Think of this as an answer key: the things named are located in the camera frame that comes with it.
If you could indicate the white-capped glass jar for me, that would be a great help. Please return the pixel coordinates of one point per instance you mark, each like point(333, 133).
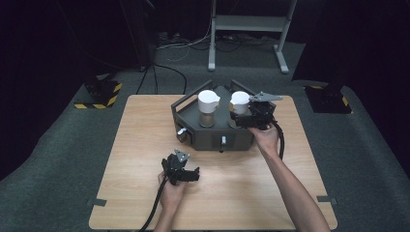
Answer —
point(239, 103)
point(208, 106)

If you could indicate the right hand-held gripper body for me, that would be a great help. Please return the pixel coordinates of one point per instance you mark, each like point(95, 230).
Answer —
point(261, 112)

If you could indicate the person's right hand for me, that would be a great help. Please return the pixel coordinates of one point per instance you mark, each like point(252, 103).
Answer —
point(266, 138)

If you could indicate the dark grey tray machine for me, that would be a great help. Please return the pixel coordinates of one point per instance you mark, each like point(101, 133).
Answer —
point(209, 138)

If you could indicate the black yellow striped base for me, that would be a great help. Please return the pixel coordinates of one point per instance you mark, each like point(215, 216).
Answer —
point(328, 100)
point(101, 93)

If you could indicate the grey tape strip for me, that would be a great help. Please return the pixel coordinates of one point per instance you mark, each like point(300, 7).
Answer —
point(326, 199)
point(96, 202)

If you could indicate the grey metal stand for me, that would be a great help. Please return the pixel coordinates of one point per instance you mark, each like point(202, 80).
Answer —
point(251, 24)

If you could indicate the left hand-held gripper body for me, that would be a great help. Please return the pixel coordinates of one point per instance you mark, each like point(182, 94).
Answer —
point(175, 167)

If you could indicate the white toggle switch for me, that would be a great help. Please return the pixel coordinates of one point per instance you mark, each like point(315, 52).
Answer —
point(223, 140)

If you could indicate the silver knob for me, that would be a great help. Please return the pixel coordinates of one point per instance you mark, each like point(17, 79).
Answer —
point(181, 131)

